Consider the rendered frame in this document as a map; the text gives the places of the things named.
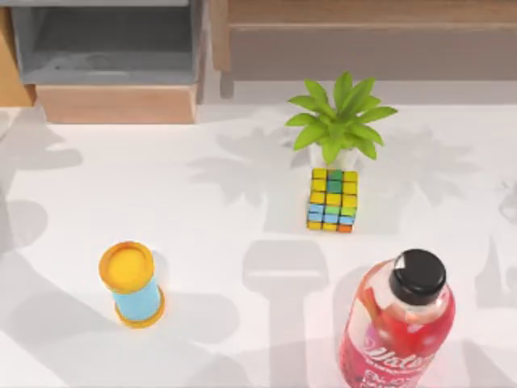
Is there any colourful puzzle cube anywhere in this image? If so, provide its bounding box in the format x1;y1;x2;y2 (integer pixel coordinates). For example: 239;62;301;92
305;167;359;234

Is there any yellow and blue can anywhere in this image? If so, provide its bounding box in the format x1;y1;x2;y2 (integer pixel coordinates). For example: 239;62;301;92
98;240;166;329

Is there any green plant in white pot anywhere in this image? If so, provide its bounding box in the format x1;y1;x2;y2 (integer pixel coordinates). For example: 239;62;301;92
284;70;399;170

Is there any pulled-out drawer with grey inside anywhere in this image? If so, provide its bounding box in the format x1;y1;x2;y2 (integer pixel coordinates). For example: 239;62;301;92
10;0;208;86

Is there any pale wooden drawer front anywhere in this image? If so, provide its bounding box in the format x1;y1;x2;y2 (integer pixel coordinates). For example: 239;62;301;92
35;83;199;124

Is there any red bottle with black cap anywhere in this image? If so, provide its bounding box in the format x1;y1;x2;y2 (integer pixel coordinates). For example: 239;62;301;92
338;248;457;388

